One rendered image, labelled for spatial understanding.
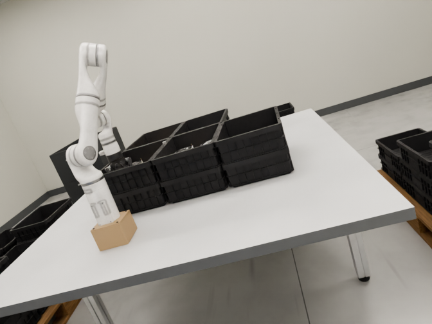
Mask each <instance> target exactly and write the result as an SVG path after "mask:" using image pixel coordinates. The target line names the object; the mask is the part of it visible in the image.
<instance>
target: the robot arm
mask: <svg viewBox="0 0 432 324"><path fill-rule="evenodd" d="M78 55H79V56H78V84H77V89H76V98H75V114H76V117H77V120H78V122H79V125H80V136H79V141H78V144H75V145H72V146H70V147H69V148H68V149H67V151H66V159H67V163H68V165H69V167H70V169H71V171H72V173H73V175H74V177H75V178H76V180H77V181H78V182H79V183H80V184H81V186H82V189H83V191H84V193H85V196H86V197H87V200H88V202H89V204H90V207H91V209H92V212H93V214H94V217H95V219H96V221H97V223H98V225H99V226H103V225H105V224H109V223H112V222H114V221H115V220H116V219H118V218H119V217H120V213H119V211H118V208H117V206H116V203H115V201H114V199H113V196H112V194H111V191H110V189H109V187H108V185H107V182H106V180H105V177H104V175H103V173H102V172H101V171H100V170H97V169H96V168H95V167H94V166H93V164H94V163H95V161H96V159H97V157H98V138H99V140H100V143H101V144H102V147H103V150H102V151H99V155H100V156H102V155H104V154H105V155H106V157H107V160H108V162H109V166H108V167H107V168H104V169H105V171H106V172H107V173H108V172H110V171H111V168H113V171H115V170H119V169H121V168H125V167H128V166H127V165H126V164H125V161H127V162H128V165H129V166H132V159H131V157H128V158H124V156H123V154H122V152H121V149H120V147H119V144H118V143H117V141H116V139H115V137H114V134H113V129H112V125H111V117H110V115H109V113H108V112H107V111H105V110H104V109H105V107H106V97H105V87H106V81H107V65H108V51H107V47H106V45H103V44H95V43H88V42H83V43H81V45H80V49H79V54H78ZM88 66H93V67H100V72H99V74H98V76H97V78H96V80H95V81H94V82H92V81H91V79H90V76H89V74H88V72H87V67H88ZM102 126H103V131H102V132H101V133H99V135H98V128H99V127H102Z"/></svg>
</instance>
